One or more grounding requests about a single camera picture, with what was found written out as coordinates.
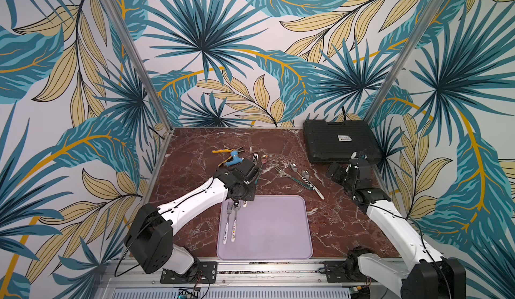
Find cartoon handle spoon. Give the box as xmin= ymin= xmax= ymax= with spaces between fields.
xmin=231 ymin=202 xmax=241 ymax=242

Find white Pochacco handle fork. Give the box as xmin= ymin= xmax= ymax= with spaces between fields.
xmin=223 ymin=202 xmax=234 ymax=245

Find rainbow iridescent spoon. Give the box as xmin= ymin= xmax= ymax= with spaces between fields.
xmin=254 ymin=154 xmax=268 ymax=185

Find cow pattern handle spoon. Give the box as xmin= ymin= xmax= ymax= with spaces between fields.
xmin=289 ymin=163 xmax=314 ymax=190

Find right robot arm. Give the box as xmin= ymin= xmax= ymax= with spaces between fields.
xmin=327 ymin=158 xmax=466 ymax=298

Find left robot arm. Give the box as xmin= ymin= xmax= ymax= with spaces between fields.
xmin=123 ymin=159 xmax=259 ymax=276

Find blue glue gun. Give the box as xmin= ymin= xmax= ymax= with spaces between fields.
xmin=224 ymin=150 xmax=243 ymax=167

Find black tool case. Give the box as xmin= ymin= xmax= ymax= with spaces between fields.
xmin=303 ymin=120 xmax=382 ymax=164

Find lilac placemat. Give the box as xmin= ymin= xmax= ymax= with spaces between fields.
xmin=217 ymin=195 xmax=313 ymax=261

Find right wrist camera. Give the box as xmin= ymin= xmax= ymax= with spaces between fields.
xmin=350 ymin=150 xmax=368 ymax=162

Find yellow handled pliers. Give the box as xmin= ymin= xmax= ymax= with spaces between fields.
xmin=212 ymin=147 xmax=245 ymax=168

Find green handle fork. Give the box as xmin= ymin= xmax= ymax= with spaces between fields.
xmin=275 ymin=166 xmax=311 ymax=190

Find white Pochacco handle spoon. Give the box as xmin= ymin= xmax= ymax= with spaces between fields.
xmin=301 ymin=170 xmax=325 ymax=200

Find aluminium front rail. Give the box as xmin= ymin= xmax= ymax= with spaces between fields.
xmin=94 ymin=259 xmax=395 ymax=298

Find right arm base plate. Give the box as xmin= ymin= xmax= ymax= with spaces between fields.
xmin=318 ymin=246 xmax=375 ymax=283

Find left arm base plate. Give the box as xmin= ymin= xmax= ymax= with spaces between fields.
xmin=160 ymin=261 xmax=218 ymax=285

